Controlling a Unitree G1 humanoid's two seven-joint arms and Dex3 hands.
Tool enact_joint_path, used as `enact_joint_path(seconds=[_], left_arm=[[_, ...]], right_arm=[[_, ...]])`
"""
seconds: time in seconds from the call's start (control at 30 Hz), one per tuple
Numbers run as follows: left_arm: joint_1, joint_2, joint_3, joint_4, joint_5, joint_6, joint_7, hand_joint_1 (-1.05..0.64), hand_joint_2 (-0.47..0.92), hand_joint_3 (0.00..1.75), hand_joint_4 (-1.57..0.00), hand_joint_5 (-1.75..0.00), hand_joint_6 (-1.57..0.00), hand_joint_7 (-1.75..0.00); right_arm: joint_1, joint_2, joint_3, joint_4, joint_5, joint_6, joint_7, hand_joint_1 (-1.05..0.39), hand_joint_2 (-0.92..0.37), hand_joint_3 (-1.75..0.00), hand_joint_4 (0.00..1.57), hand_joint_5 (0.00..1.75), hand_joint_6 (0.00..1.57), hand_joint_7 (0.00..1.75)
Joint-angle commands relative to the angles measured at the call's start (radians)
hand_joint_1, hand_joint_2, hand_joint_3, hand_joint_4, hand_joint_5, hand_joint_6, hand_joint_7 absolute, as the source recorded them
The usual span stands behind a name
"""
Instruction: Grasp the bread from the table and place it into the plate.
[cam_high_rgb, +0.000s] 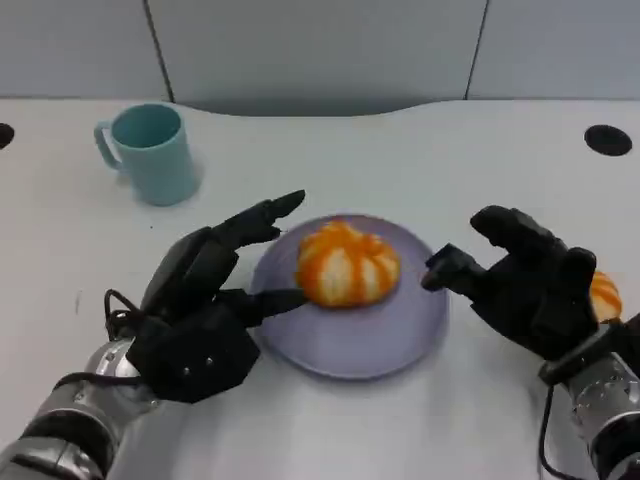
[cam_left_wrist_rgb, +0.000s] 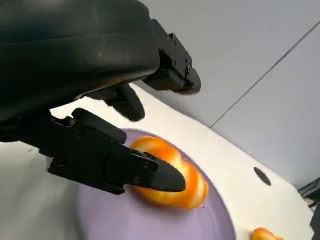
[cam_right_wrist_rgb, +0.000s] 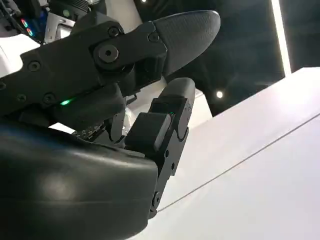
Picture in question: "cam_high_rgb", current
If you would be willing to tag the lilac plate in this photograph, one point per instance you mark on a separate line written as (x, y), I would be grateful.
(360, 340)

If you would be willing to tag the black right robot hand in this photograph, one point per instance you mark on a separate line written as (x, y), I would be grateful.
(535, 300)

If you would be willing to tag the pale green mug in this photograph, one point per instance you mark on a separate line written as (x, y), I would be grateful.
(160, 165)

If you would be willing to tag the orange and white bread roll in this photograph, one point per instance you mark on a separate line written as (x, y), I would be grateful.
(350, 265)
(607, 297)

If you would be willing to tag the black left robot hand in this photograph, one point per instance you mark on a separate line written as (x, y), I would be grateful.
(195, 345)

